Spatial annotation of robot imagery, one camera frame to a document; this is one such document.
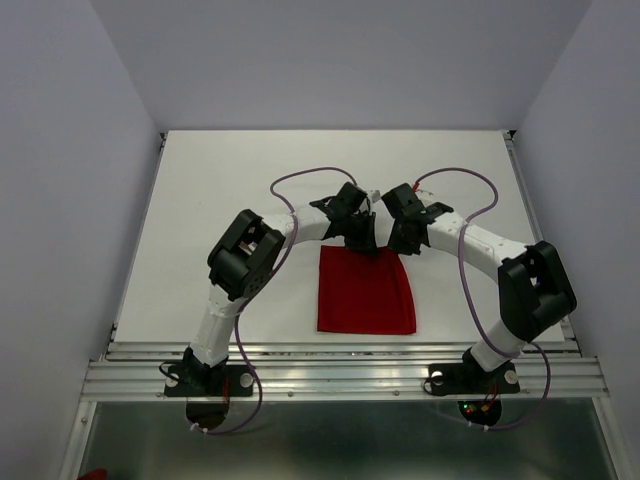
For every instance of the red cloth napkin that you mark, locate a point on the red cloth napkin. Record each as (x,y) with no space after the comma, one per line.
(364,295)

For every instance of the aluminium front rail frame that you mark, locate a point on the aluminium front rail frame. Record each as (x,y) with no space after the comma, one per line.
(341,371)

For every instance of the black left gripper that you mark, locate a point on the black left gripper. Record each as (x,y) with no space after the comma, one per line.
(366,243)

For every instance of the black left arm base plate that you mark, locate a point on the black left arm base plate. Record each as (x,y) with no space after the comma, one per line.
(225,381)

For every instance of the aluminium left side rail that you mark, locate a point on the aluminium left side rail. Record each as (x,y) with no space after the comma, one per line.
(131,241)

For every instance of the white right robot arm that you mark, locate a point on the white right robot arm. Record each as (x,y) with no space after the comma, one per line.
(534,290)

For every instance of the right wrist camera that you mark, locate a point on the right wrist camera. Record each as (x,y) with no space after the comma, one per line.
(426,197)

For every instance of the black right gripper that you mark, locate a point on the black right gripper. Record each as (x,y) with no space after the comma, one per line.
(395,244)

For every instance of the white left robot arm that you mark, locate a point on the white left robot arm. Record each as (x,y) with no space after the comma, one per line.
(254,247)

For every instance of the aluminium rail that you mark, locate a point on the aluminium rail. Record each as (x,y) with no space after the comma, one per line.
(131,241)
(508,137)

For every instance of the aluminium right side rail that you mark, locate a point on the aluminium right side rail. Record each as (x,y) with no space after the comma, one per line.
(508,137)

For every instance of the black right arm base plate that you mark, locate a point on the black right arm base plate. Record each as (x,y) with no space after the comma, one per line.
(444,379)

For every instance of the red object bottom left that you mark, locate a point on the red object bottom left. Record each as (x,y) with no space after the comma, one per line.
(95,474)

